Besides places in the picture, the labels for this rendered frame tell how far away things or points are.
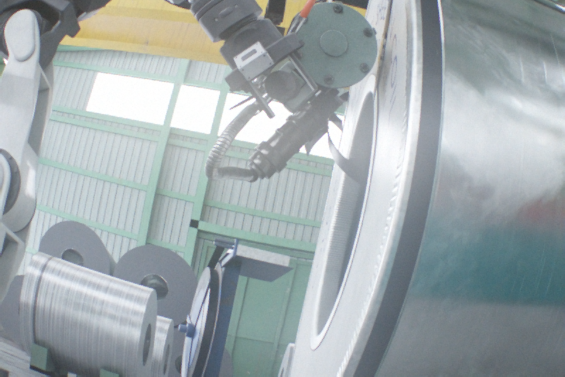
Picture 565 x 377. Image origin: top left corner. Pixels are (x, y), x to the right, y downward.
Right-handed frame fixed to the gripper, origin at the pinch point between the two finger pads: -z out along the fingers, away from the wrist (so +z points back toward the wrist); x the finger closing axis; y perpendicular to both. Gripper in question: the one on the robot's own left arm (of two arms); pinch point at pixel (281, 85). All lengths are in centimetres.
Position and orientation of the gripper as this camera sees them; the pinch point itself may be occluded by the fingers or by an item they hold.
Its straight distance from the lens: 112.2
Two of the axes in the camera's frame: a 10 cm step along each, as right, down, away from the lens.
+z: -5.7, -8.2, 0.0
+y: -0.9, 0.7, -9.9
